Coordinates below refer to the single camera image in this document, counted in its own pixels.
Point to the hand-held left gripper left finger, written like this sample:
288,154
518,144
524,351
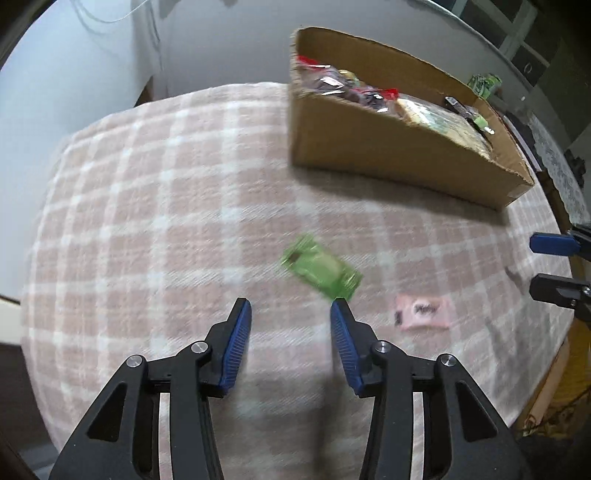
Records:
238,341

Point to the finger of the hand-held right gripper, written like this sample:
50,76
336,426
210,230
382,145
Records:
554,287
551,242

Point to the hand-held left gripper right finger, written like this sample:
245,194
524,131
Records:
344,346

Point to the light green candy packet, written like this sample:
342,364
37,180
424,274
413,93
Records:
321,267

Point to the cardboard box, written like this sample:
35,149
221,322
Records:
369,143

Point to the dark red candy packet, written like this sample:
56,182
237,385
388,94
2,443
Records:
321,74

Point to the white lace cloth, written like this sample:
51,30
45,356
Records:
556,170

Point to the round wooden table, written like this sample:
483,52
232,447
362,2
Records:
561,369

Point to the pink candy packet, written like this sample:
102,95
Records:
422,313

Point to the pink plaid blanket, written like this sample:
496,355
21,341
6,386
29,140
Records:
161,221

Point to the clear biscuit pack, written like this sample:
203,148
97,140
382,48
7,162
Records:
443,122

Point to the black candy packet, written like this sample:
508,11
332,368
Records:
457,105

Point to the green snack bag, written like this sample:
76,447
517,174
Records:
484,85

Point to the yellow green candy packet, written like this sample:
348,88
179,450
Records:
347,77

